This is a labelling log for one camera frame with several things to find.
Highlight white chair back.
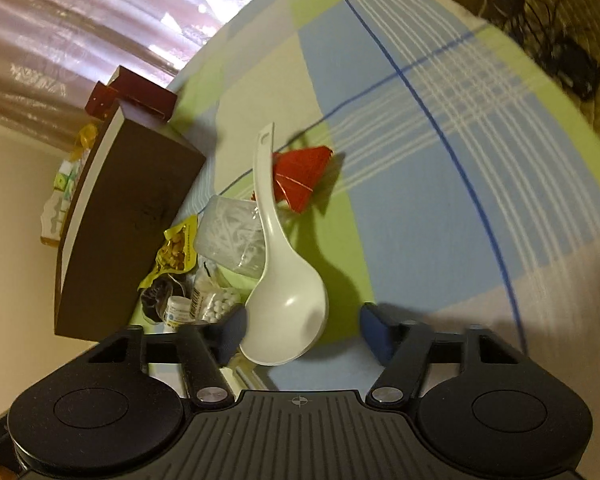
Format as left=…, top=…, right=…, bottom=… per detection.
left=39, top=192, right=72, bottom=248

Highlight yellow plastic bag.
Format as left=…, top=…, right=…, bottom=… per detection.
left=75, top=124, right=99, bottom=157

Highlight green tissue packs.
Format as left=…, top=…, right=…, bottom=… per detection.
left=54, top=156, right=88, bottom=197

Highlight plaid tablecloth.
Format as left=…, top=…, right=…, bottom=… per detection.
left=130, top=0, right=600, bottom=396

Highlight dark red box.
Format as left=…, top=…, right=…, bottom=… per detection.
left=85, top=66, right=177, bottom=122

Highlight red snack packet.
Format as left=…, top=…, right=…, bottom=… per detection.
left=252, top=146, right=336, bottom=213

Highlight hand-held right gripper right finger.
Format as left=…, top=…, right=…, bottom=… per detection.
left=359, top=302, right=526, bottom=406

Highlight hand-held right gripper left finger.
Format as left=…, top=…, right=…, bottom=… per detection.
left=87, top=305, right=248, bottom=408

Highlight yellow snack packet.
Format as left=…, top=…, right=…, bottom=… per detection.
left=137, top=215, right=199, bottom=291

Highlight brown cardboard box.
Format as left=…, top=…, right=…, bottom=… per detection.
left=54, top=102, right=207, bottom=343

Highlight clear cotton swab box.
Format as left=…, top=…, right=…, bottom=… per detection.
left=194, top=195, right=268, bottom=278

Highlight dark dried fruit packet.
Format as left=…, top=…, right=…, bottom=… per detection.
left=140, top=275, right=191, bottom=325

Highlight small white bottle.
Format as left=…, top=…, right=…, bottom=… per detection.
left=162, top=296, right=196, bottom=327

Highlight black cables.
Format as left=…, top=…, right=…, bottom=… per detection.
left=480, top=0, right=600, bottom=102

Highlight white plastic spoon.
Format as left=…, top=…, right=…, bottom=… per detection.
left=239, top=122, right=329, bottom=367

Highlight pink curtain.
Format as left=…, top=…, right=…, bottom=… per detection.
left=0, top=0, right=306, bottom=153

